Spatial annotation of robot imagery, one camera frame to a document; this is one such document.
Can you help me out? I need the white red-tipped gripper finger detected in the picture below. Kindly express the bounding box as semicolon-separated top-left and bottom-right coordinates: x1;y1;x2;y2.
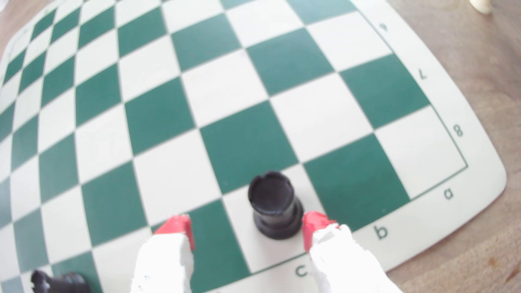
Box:
302;211;404;293
130;214;196;293

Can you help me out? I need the black rook chess piece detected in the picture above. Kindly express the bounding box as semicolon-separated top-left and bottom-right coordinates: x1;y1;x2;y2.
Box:
30;269;93;293
248;171;304;240

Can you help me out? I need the green and white chess mat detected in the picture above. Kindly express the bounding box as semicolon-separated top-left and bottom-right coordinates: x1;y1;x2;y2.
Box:
0;0;508;293

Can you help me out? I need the white chess piece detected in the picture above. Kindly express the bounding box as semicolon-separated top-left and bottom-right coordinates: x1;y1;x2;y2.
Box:
469;0;493;15

